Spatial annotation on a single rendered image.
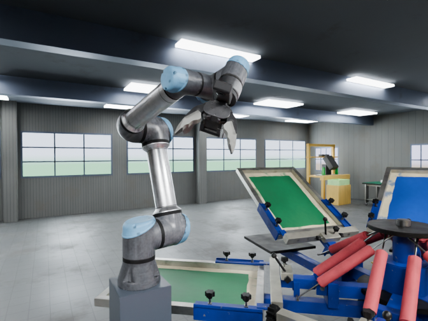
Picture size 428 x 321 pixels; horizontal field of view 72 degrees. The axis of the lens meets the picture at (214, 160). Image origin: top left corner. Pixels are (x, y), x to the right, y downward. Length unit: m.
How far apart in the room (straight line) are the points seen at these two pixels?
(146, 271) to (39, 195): 8.47
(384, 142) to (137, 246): 11.36
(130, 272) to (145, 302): 0.11
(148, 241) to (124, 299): 0.20
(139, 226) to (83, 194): 8.50
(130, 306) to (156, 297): 0.09
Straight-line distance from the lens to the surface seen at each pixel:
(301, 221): 2.25
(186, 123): 0.75
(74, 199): 9.53
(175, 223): 1.16
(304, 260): 2.28
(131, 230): 1.08
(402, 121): 11.81
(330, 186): 10.89
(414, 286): 1.47
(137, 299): 1.11
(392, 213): 2.57
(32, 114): 9.51
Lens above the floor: 1.65
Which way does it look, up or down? 1 degrees down
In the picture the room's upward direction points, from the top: straight up
